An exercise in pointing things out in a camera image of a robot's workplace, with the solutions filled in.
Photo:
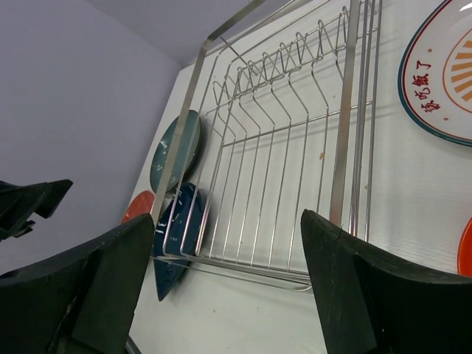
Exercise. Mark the teal round plate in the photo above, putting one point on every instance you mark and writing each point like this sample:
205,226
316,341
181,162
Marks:
188,145

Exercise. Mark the stainless wire dish rack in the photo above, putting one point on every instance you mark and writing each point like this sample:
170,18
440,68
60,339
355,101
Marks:
282,109

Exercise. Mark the orange round plate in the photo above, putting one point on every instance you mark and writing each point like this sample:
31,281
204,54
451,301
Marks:
464,254

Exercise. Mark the dark blue leaf dish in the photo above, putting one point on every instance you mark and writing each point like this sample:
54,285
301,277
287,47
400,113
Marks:
176,233

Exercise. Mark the red and teal floral plate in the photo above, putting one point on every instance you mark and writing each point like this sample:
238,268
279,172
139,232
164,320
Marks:
141,204

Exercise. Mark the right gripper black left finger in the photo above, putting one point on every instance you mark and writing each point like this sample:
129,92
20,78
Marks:
81,300

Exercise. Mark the white plate with orange sunburst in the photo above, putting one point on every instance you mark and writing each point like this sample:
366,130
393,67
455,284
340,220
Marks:
434,76

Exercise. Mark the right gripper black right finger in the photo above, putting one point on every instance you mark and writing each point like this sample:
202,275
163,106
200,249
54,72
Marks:
371,301

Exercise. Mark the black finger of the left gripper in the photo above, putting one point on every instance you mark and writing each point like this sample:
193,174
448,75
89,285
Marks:
18,203

